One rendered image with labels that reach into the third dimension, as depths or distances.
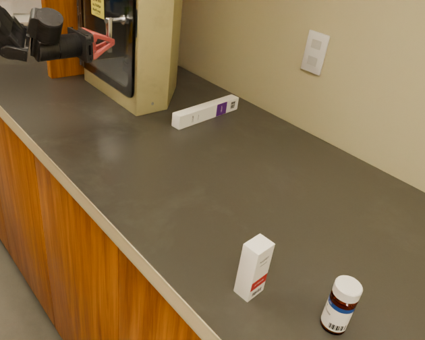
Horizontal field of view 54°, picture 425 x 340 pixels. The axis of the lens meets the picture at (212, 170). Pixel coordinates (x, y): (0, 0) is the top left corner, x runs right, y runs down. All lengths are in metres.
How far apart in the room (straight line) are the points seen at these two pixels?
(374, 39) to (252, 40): 0.42
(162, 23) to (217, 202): 0.53
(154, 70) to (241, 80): 0.38
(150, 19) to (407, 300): 0.87
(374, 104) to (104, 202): 0.74
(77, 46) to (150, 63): 0.21
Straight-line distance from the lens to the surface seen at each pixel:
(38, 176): 1.26
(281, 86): 1.36
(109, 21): 1.15
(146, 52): 1.18
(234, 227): 0.84
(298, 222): 0.89
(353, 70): 1.21
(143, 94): 1.22
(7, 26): 1.06
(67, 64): 1.50
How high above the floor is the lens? 1.47
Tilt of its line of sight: 32 degrees down
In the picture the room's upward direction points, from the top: 8 degrees clockwise
